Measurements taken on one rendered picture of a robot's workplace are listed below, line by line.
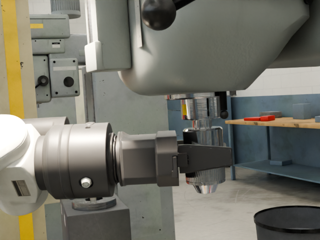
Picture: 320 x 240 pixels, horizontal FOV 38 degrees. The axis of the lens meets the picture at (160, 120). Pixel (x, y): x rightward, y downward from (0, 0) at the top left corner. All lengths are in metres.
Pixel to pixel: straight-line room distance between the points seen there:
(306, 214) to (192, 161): 2.34
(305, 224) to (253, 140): 5.05
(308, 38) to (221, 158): 0.17
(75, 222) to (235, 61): 0.53
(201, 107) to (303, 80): 6.28
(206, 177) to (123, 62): 0.16
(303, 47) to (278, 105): 6.66
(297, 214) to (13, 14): 1.86
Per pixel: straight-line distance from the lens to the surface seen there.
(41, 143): 0.55
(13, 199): 0.59
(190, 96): 0.51
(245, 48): 0.49
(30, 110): 2.23
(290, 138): 7.06
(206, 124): 0.54
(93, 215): 0.91
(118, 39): 0.49
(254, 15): 0.48
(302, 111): 6.33
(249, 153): 7.94
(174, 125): 8.79
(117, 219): 0.92
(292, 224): 2.85
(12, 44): 2.23
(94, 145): 0.52
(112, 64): 0.49
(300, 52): 0.57
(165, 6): 0.39
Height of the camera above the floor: 1.31
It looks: 3 degrees down
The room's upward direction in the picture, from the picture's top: 4 degrees counter-clockwise
